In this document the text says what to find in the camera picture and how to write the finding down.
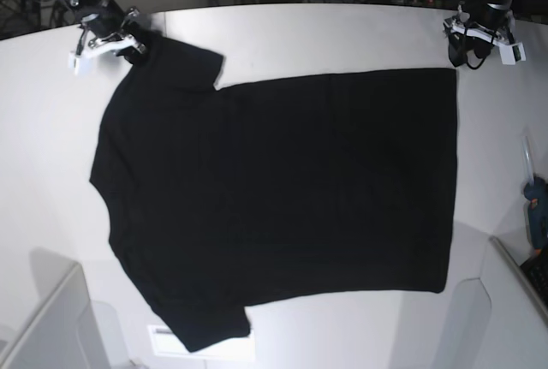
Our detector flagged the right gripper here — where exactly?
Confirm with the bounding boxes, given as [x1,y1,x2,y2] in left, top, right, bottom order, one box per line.
[79,0,146,53]

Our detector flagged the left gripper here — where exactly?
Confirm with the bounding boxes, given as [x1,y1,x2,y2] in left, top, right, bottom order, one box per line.
[443,0,514,46]

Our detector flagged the black T-shirt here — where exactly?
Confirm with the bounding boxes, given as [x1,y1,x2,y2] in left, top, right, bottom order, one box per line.
[90,37,457,352]

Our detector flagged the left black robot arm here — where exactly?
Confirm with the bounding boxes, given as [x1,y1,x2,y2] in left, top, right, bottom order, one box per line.
[444,0,516,48]

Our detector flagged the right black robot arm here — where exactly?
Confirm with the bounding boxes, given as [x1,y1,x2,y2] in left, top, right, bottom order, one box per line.
[56,0,149,63]

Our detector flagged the clear glue stick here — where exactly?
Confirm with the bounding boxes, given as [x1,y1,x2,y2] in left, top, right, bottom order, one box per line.
[521,134,534,185]

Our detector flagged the blue glue gun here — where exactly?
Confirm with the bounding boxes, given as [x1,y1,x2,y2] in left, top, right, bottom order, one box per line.
[523,176,547,250]

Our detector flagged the black keyboard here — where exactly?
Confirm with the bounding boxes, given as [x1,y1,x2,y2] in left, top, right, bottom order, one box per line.
[521,247,548,305]

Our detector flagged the left white partition panel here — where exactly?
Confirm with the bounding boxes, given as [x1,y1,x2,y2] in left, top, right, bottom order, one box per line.
[1,262,110,368]

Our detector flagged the white partition panel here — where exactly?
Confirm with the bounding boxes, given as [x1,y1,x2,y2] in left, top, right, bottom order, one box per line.
[1,262,110,368]
[433,238,547,368]

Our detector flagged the right white partition panel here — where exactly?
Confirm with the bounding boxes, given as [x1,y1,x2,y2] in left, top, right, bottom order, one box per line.
[433,238,547,368]

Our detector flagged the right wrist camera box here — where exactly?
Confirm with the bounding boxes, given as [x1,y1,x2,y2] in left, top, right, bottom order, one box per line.
[68,52,93,76]

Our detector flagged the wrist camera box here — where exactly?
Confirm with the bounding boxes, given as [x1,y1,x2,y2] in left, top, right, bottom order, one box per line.
[68,52,93,76]
[499,42,527,65]

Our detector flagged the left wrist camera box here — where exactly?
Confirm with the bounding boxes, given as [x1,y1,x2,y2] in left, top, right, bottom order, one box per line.
[499,42,527,65]

